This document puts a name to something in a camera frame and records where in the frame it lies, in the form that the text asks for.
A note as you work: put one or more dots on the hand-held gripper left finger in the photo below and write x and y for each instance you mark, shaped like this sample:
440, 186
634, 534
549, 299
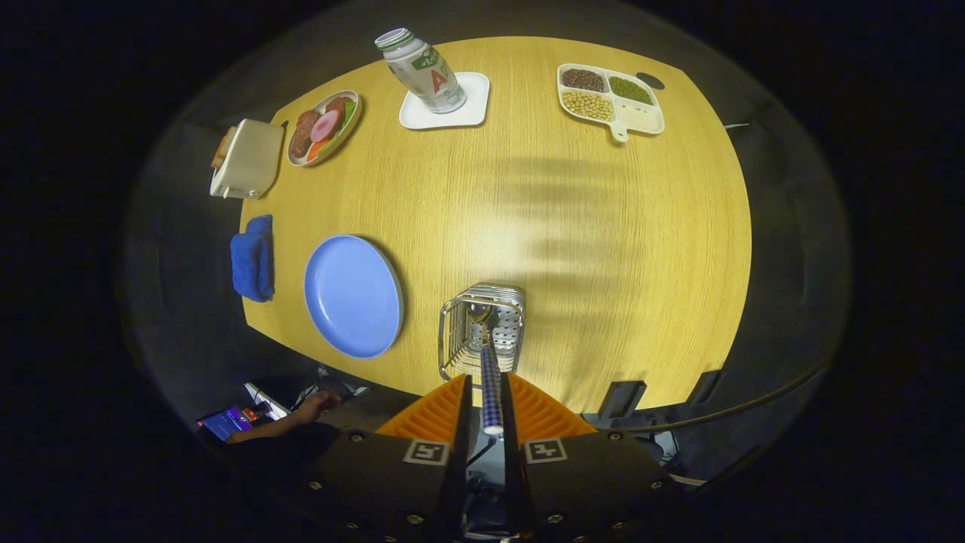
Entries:
461, 483

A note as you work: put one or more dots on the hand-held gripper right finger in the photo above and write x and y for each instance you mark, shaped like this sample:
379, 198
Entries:
514, 483

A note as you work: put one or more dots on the black table leg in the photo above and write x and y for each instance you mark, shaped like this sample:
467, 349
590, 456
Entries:
705, 387
622, 400

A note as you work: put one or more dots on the white flat object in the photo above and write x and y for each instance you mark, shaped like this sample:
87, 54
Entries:
264, 400

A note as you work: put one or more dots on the blue round plate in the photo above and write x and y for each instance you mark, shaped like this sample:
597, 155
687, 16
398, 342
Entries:
353, 298

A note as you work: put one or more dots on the phone with lit screen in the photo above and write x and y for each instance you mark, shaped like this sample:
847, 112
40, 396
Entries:
225, 424

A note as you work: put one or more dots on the blue folded towel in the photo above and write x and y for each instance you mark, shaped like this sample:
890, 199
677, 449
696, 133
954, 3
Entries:
252, 260

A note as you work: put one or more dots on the orange carrot slice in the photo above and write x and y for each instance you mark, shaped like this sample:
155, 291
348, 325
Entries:
317, 151

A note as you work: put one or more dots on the white square coaster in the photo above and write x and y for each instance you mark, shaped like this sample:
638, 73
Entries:
471, 113

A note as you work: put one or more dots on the small oval food plate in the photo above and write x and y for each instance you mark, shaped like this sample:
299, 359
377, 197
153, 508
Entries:
354, 124

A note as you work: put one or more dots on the pink ham slice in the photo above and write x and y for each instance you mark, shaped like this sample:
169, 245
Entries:
325, 127

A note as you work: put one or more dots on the brown meat patty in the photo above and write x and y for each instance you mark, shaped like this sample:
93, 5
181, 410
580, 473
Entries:
304, 134

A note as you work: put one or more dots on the green lettuce leaf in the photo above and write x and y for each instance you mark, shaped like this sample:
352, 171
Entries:
348, 117

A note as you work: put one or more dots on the pile of yellow soybeans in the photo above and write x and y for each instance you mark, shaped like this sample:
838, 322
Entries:
587, 105

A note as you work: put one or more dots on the white divided tray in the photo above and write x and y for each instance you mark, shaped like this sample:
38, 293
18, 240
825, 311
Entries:
641, 119

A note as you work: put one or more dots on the white toaster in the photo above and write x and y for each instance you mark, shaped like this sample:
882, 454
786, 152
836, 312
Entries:
252, 158

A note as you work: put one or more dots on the brown sausage piece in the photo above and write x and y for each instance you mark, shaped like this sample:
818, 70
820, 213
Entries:
339, 103

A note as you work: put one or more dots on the pile of green beans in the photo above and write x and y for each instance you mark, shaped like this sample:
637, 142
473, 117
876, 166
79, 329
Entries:
631, 90

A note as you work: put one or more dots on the pile of brown beans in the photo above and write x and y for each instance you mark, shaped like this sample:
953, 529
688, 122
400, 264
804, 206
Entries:
583, 79

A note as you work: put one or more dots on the brown toast slice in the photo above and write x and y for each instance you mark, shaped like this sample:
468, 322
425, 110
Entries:
223, 147

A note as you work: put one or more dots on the white drink bottle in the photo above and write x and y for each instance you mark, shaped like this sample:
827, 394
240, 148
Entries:
422, 72

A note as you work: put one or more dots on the black table grommet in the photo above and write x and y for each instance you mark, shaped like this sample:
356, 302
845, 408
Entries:
650, 81

